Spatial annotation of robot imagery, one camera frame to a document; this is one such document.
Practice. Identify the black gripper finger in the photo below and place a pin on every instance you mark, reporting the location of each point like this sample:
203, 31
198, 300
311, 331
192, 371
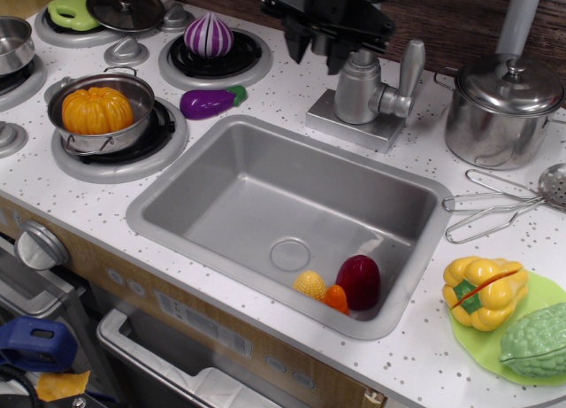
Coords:
337, 55
298, 35

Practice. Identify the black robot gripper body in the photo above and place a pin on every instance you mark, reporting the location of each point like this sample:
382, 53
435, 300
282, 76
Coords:
360, 21

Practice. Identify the silver toy faucet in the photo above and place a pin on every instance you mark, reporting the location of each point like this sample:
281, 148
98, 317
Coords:
363, 109

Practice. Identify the back middle stove burner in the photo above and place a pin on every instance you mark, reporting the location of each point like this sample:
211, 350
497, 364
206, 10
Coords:
248, 61

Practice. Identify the purple white toy onion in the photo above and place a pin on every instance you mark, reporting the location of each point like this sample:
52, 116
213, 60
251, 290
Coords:
208, 36

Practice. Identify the purple toy eggplant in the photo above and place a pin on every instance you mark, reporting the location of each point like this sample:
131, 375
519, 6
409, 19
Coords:
200, 104

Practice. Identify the grey stove knob rear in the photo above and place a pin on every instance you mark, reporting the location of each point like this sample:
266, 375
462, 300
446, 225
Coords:
176, 19

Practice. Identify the grey stove knob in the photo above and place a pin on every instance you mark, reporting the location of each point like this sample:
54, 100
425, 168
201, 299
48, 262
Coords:
126, 52
13, 138
176, 19

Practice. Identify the front stove burner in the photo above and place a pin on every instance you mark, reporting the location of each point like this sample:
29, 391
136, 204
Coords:
163, 142

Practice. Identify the grey toy sink basin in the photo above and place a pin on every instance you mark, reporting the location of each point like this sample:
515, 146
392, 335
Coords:
262, 204

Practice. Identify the steel stock pot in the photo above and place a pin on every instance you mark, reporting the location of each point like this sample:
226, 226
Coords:
494, 140

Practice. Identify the dark round pan lid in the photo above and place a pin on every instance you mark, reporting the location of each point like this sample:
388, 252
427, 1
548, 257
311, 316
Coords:
127, 15

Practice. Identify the steel pot lid with knob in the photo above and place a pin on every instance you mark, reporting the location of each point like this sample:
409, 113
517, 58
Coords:
511, 84

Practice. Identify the orange toy pumpkin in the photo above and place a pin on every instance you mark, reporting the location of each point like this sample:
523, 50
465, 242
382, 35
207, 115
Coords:
96, 111

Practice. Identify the dark red toy beet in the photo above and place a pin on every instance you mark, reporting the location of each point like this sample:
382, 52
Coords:
359, 277

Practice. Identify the yellow toy corn piece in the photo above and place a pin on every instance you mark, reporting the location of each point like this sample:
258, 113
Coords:
310, 284

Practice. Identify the orange toy carrot piece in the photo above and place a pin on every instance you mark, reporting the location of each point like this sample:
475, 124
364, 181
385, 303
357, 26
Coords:
336, 298

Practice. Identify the back left stove burner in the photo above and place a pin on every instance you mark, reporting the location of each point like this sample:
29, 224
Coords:
62, 37

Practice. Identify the steel slotted skimmer spoon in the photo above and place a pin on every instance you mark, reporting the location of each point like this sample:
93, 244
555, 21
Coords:
552, 184

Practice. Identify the yellow toy bell pepper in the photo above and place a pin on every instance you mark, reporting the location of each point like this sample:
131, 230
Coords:
484, 293

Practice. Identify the small steel saucepan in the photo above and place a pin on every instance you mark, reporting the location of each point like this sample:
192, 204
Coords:
17, 46

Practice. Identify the left edge stove burner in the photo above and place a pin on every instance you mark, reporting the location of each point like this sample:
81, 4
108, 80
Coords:
18, 87

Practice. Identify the grey stove knob left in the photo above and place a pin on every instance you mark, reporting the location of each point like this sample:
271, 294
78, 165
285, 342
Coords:
13, 138

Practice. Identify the light green plate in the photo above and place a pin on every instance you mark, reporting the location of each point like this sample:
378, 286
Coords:
485, 347

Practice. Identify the silver oven dial knob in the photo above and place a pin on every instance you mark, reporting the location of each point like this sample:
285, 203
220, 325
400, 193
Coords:
37, 248

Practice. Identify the toy dishwasher door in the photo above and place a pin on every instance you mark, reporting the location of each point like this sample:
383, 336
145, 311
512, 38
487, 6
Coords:
164, 368

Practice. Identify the green toy bitter gourd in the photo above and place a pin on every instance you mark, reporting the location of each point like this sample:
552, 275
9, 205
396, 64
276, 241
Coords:
534, 345

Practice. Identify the steel pot with handles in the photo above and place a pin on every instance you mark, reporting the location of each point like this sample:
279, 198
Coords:
138, 92

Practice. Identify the steel wire utensil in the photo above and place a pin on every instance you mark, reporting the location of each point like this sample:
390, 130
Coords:
478, 225

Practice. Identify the toy oven door handle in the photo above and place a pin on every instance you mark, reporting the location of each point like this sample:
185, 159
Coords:
44, 295

